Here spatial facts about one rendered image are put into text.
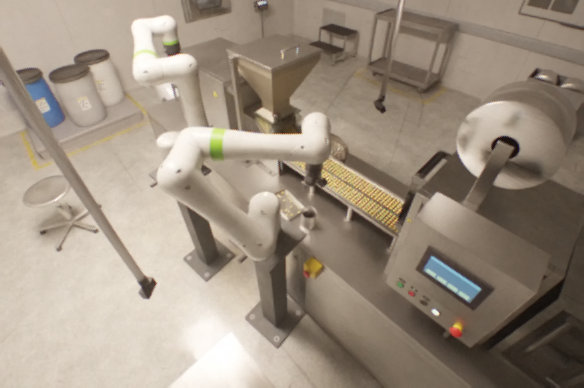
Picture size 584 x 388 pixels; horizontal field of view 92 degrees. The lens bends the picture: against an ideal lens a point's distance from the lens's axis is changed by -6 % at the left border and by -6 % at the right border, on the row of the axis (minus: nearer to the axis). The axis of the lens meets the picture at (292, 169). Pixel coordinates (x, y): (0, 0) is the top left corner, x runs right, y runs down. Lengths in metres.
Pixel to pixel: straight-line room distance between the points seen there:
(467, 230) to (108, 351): 2.18
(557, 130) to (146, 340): 2.33
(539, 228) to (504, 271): 0.29
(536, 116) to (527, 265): 0.39
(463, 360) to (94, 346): 2.11
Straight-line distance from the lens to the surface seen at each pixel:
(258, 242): 1.10
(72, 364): 2.54
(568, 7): 4.75
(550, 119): 0.99
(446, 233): 0.95
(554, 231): 1.23
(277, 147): 0.99
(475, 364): 1.49
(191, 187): 0.95
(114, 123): 4.23
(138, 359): 2.35
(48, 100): 4.39
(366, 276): 1.49
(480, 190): 1.12
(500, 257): 0.98
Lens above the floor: 2.08
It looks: 42 degrees down
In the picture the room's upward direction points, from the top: straight up
